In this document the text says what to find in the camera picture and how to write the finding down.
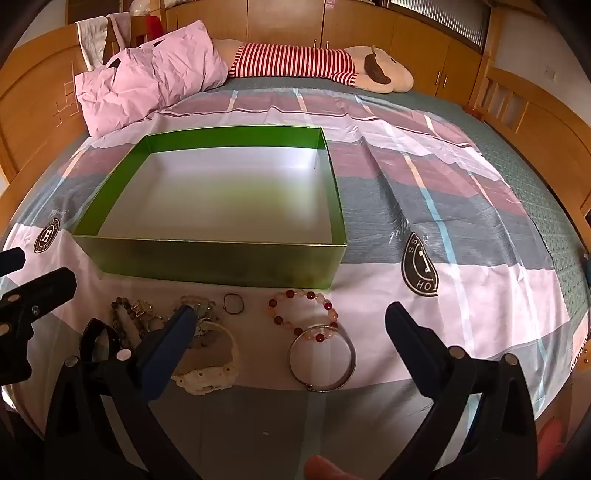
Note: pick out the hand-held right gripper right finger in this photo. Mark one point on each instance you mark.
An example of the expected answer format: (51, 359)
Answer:
(402, 323)

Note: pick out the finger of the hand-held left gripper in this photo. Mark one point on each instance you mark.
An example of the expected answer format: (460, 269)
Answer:
(11, 262)
(46, 286)

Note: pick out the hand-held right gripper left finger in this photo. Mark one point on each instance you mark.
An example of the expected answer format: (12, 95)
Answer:
(181, 325)

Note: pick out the white wristwatch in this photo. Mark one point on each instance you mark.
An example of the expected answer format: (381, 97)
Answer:
(207, 374)

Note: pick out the green cardboard box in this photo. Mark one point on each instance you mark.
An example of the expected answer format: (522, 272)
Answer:
(221, 184)

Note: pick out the person's right hand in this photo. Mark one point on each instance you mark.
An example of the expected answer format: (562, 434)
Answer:
(328, 468)

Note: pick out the pink and grey checked blanket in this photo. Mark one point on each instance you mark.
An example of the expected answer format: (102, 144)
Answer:
(461, 230)

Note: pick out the silver bangle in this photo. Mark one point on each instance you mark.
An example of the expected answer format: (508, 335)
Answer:
(292, 364)

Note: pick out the wooden headboard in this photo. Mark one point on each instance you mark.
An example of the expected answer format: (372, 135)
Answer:
(32, 92)

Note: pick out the green bed mat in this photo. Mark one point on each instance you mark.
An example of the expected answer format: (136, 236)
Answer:
(517, 152)

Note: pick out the pink pillow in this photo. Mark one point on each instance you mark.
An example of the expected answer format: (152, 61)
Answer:
(152, 74)

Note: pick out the white garment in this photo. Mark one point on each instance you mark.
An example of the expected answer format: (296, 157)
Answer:
(94, 41)

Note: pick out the wooden footboard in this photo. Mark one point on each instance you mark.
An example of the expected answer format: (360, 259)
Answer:
(531, 106)

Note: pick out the pink garment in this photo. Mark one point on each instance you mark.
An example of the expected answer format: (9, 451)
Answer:
(122, 27)

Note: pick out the red cloth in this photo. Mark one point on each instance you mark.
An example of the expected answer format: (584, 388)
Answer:
(152, 27)

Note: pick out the striped plush dog toy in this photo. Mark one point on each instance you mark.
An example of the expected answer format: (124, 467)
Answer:
(295, 62)

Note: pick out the white stuffed plastic bags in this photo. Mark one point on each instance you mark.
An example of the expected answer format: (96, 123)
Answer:
(145, 7)

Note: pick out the frosted glass window panel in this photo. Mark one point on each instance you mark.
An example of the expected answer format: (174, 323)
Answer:
(438, 18)

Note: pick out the wooden wall cabinets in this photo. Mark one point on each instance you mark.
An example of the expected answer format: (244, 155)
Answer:
(286, 21)

